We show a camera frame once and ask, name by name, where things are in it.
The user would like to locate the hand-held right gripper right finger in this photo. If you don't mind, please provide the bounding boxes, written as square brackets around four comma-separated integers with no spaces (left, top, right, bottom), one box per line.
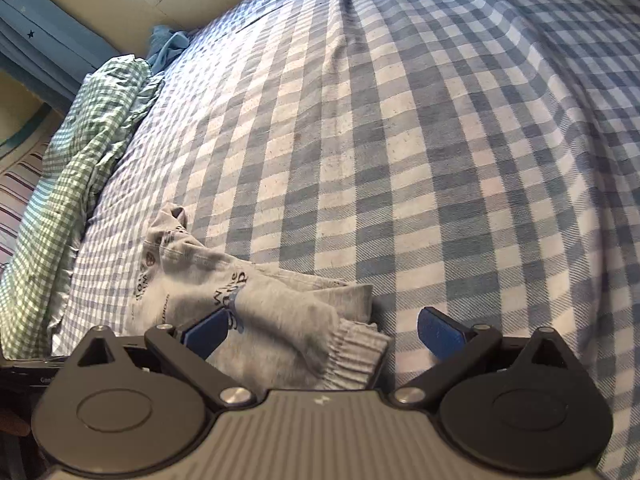
[391,306,577,407]

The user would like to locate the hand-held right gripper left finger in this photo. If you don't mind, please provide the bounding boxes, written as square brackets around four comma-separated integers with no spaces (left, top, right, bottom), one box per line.
[67,308,254,407]

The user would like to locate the grey printed pants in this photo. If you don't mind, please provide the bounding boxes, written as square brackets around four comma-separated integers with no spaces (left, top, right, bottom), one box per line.
[122,203,391,392]

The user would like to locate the striped cloth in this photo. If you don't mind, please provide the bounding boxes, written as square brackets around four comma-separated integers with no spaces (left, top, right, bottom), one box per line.
[0,135,57,267]

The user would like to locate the green checked blanket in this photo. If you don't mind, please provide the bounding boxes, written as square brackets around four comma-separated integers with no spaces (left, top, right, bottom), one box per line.
[0,55,164,361]

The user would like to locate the blue checked bed sheet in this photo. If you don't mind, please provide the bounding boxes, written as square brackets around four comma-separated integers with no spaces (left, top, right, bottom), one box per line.
[50,0,640,480]

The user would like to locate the blue crumpled cloth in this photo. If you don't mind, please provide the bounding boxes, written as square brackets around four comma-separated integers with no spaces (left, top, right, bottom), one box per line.
[146,25,194,74]

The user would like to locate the blue curtain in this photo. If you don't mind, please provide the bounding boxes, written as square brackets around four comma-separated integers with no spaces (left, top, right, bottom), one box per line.
[0,0,122,108]

